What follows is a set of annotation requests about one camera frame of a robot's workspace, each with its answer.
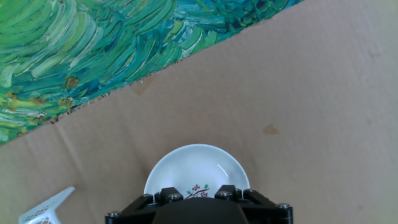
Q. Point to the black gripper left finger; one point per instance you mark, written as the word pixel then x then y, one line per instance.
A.
pixel 168 195

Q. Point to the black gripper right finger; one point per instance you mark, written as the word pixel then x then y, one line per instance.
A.
pixel 228 193

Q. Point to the white plate with flower print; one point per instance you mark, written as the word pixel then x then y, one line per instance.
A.
pixel 196 165

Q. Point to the brown cardboard sheet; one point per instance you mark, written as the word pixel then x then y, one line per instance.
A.
pixel 280 93

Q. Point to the painted landscape tablecloth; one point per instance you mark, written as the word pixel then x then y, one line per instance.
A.
pixel 93 46

